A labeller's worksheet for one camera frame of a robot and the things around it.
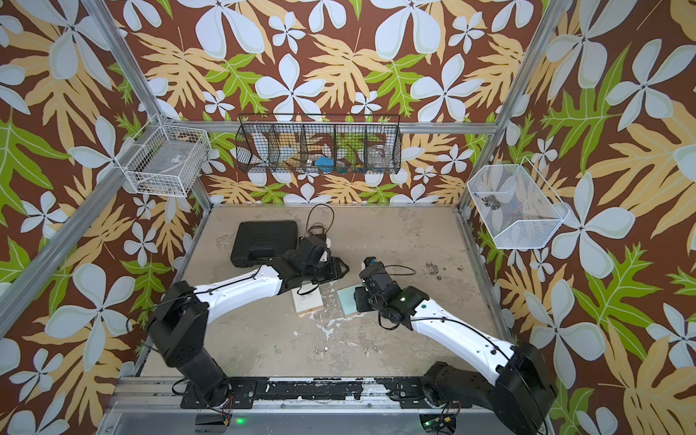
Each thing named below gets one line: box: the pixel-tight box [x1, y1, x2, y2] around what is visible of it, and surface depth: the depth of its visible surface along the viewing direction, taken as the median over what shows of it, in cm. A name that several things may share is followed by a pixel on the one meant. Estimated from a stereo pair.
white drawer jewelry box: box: [291, 282, 324, 317], surface depth 90 cm
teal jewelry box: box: [336, 285, 359, 318], surface depth 92 cm
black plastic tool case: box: [230, 220, 299, 268], surface depth 106 cm
